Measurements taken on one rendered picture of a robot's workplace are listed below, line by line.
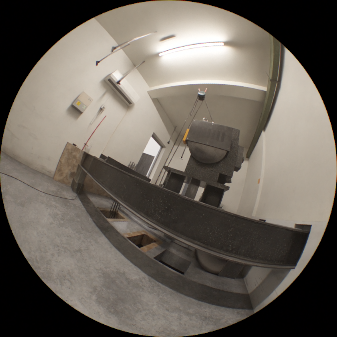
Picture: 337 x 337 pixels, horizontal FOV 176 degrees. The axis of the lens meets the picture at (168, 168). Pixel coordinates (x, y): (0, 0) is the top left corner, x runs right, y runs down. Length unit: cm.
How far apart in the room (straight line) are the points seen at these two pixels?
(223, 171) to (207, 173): 17
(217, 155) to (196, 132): 33
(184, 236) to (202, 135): 92
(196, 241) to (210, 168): 72
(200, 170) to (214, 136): 37
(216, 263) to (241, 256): 54
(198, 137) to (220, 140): 23
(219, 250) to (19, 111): 272
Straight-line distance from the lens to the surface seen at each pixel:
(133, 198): 88
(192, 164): 115
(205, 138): 113
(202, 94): 214
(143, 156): 812
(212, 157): 105
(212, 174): 112
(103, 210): 176
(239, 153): 128
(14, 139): 226
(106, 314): 69
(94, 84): 238
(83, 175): 191
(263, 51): 232
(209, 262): 125
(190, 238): 70
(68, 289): 72
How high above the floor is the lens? 65
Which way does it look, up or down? 11 degrees up
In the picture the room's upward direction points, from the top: 23 degrees clockwise
